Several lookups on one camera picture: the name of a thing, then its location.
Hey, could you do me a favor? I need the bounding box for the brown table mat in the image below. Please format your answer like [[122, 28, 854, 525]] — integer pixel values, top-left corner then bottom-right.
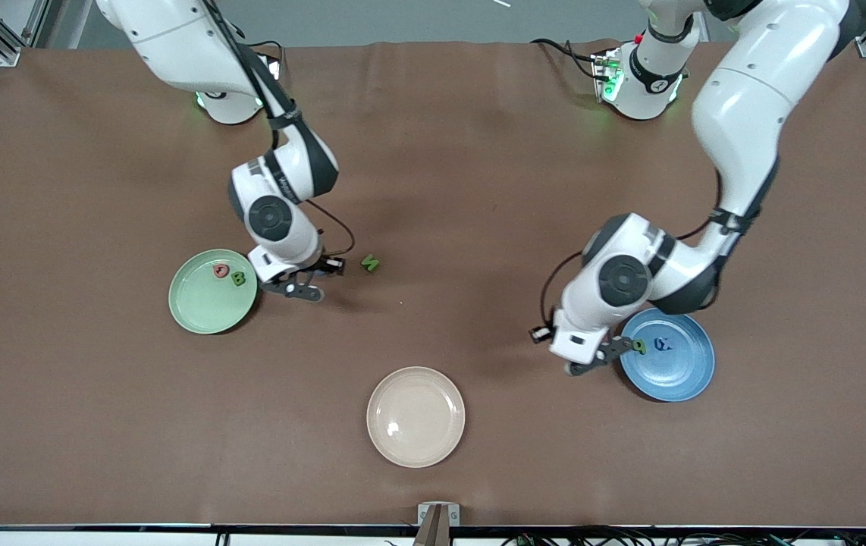
[[0, 39, 866, 528]]

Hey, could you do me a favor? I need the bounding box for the green plate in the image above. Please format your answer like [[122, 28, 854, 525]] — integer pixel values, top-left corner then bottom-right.
[[168, 249, 259, 335]]

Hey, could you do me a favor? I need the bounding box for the blue plate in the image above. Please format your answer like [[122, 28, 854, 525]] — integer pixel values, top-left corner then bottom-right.
[[618, 306, 716, 403]]

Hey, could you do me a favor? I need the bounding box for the beige plate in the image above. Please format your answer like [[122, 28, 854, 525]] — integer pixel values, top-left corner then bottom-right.
[[366, 366, 466, 469]]

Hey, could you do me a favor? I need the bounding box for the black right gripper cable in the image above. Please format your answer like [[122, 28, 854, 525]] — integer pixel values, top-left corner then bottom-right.
[[202, 0, 356, 262]]

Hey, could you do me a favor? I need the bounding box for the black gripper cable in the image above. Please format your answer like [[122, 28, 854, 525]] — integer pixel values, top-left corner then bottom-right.
[[538, 171, 722, 328], [202, 0, 356, 262]]

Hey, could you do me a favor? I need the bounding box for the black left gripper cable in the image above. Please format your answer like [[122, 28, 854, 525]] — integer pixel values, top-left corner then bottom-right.
[[538, 171, 722, 328]]

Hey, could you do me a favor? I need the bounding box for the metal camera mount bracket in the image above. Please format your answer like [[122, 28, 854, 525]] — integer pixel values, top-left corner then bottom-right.
[[417, 502, 461, 546]]

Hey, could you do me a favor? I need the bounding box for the black right arm base cable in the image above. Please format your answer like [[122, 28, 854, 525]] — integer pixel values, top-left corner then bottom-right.
[[240, 39, 286, 80]]

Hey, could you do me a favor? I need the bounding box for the black arm base cable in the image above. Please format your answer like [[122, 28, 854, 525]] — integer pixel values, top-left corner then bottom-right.
[[240, 39, 286, 80], [530, 38, 604, 80]]

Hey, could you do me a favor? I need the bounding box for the black left arm base cable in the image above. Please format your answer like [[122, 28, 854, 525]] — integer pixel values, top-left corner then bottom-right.
[[530, 38, 604, 80]]

